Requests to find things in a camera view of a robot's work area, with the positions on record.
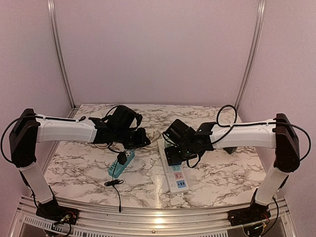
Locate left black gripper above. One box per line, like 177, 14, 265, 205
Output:
115, 127, 151, 150

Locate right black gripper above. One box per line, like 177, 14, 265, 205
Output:
164, 142, 197, 165

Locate blue cube socket adapter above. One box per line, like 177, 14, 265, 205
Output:
167, 158, 183, 166

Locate long white power strip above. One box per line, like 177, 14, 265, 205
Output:
157, 139, 189, 195

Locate dark green dragon cube adapter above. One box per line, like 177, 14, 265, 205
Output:
224, 147, 237, 155

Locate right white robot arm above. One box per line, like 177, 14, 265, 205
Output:
162, 113, 308, 221

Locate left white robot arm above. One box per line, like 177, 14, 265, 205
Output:
3, 105, 151, 220

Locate teal power strip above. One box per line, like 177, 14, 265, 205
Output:
108, 150, 135, 178

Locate black charger with thin cable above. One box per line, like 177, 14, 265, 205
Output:
105, 152, 127, 213

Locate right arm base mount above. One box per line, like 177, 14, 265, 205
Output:
228, 208, 271, 226

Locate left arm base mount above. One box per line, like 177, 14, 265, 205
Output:
36, 206, 79, 225

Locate aluminium front frame rail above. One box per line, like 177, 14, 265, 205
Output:
4, 196, 298, 237

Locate right aluminium corner post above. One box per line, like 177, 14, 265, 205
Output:
235, 0, 267, 111

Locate aluminium corner post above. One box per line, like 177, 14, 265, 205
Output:
47, 0, 76, 110
235, 0, 267, 111

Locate left aluminium corner post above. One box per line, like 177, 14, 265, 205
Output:
47, 0, 76, 110

